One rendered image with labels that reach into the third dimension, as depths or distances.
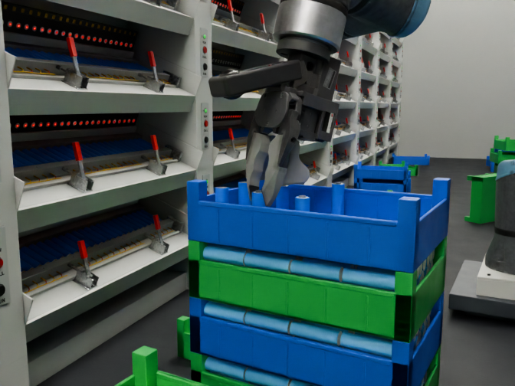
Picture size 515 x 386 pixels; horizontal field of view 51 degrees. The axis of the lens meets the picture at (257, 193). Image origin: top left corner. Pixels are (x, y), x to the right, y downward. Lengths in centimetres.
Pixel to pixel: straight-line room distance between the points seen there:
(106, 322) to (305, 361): 62
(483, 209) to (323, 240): 189
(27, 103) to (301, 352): 58
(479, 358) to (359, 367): 57
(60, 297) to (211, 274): 41
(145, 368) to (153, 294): 77
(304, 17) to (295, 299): 35
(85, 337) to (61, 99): 48
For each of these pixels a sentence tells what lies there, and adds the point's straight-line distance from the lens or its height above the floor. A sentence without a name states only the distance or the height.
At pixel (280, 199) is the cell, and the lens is 75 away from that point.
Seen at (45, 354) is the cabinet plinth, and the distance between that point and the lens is 109.
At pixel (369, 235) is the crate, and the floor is 36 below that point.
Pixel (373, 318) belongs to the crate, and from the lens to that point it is 63.
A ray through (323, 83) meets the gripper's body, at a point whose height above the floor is 53.
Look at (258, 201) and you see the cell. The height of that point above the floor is 38.
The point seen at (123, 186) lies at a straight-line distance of 114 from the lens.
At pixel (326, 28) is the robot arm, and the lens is 70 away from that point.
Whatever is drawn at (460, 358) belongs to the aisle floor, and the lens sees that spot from 119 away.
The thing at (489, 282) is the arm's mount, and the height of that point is 9.
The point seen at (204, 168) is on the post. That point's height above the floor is 33.
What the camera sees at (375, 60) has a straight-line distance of 411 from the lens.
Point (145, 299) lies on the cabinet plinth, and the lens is 133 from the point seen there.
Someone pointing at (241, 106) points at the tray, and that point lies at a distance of 169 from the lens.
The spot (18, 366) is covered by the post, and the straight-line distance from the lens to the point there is 99.
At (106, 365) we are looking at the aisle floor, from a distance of 113.
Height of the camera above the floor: 50
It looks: 9 degrees down
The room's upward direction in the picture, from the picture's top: straight up
